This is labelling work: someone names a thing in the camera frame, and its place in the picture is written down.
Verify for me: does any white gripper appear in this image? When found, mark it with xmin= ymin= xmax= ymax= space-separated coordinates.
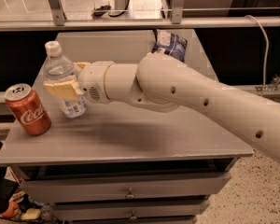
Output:
xmin=43 ymin=61 xmax=113 ymax=104

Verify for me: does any clear blue-labelled plastic bottle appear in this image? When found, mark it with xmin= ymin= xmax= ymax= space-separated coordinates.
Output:
xmin=44 ymin=41 xmax=87 ymax=119

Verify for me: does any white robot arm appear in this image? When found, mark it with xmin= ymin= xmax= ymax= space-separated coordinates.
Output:
xmin=44 ymin=53 xmax=280 ymax=163

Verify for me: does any red coke can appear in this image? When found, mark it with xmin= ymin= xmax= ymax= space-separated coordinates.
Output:
xmin=5 ymin=83 xmax=51 ymax=135

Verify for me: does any blue white chip bag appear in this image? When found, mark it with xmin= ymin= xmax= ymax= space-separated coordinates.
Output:
xmin=151 ymin=29 xmax=188 ymax=63

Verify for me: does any upper grey drawer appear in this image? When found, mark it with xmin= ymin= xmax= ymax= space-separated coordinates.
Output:
xmin=21 ymin=172 xmax=231 ymax=203

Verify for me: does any grey drawer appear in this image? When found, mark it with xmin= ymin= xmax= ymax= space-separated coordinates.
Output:
xmin=52 ymin=200 xmax=209 ymax=220
xmin=21 ymin=172 xmax=231 ymax=203

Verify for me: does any upper brass drawer knob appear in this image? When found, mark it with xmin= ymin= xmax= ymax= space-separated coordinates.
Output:
xmin=125 ymin=189 xmax=135 ymax=200

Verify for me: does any yellow sponge on floor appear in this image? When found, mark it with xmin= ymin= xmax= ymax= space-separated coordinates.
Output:
xmin=21 ymin=208 xmax=41 ymax=220

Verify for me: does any lower grey drawer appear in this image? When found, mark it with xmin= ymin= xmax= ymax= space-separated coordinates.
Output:
xmin=52 ymin=200 xmax=209 ymax=220

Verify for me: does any metal window rail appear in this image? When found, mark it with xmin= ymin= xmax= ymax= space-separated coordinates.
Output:
xmin=0 ymin=15 xmax=280 ymax=33

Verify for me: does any left metal window post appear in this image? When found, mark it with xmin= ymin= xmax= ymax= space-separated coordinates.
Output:
xmin=48 ymin=0 xmax=66 ymax=26

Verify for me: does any metal window post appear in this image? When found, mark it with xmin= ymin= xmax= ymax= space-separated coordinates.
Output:
xmin=48 ymin=0 xmax=66 ymax=26
xmin=171 ymin=0 xmax=184 ymax=24

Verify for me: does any right metal window post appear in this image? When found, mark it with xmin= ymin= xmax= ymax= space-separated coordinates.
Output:
xmin=171 ymin=0 xmax=184 ymax=24

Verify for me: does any white cable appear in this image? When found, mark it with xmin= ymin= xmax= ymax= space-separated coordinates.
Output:
xmin=245 ymin=14 xmax=271 ymax=97

